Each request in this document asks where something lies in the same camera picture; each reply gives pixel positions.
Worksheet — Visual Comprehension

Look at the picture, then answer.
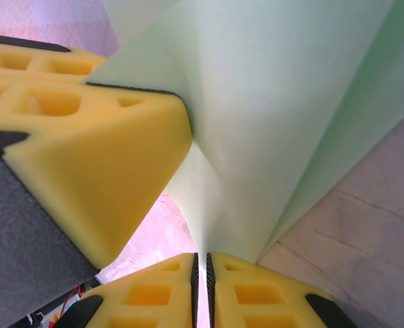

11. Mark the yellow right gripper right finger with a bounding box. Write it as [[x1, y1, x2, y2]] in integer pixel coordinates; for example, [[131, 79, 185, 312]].
[[206, 251, 360, 328]]

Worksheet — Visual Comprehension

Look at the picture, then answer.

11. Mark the light green paper sheet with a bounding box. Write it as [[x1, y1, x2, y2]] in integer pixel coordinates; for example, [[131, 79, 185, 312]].
[[85, 0, 404, 266]]

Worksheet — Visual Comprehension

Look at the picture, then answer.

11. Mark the thin red wire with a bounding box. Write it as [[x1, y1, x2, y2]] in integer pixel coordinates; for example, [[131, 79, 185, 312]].
[[59, 285, 88, 320]]

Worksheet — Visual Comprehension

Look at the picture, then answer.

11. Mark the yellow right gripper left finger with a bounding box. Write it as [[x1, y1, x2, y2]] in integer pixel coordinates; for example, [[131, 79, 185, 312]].
[[59, 251, 200, 328]]

